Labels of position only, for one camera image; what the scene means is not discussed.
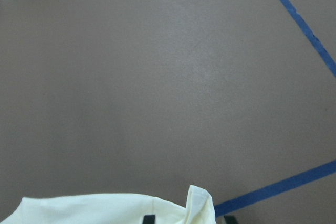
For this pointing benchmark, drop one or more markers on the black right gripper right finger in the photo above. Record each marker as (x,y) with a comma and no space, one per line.
(229,219)

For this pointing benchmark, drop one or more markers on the cream long-sleeve cat shirt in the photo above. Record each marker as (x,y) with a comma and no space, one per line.
(114,208)

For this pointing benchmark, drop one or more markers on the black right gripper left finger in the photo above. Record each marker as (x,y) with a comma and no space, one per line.
(149,219)

